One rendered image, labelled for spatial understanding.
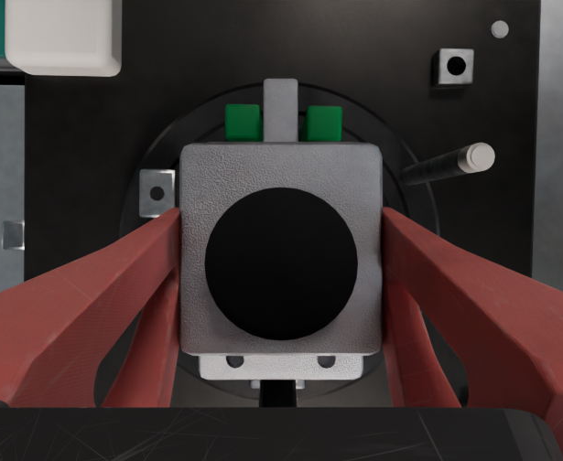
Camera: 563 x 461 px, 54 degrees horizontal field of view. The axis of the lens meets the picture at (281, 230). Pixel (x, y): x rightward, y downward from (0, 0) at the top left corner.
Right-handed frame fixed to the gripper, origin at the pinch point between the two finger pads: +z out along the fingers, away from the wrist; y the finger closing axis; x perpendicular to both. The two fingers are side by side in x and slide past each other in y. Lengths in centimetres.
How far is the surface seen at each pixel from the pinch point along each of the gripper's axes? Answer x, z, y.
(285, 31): -0.1, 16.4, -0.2
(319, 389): 12.1, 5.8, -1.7
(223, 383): 11.9, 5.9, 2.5
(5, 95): 4.4, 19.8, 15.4
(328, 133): 0.7, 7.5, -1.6
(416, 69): 1.4, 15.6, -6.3
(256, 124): 0.5, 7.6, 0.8
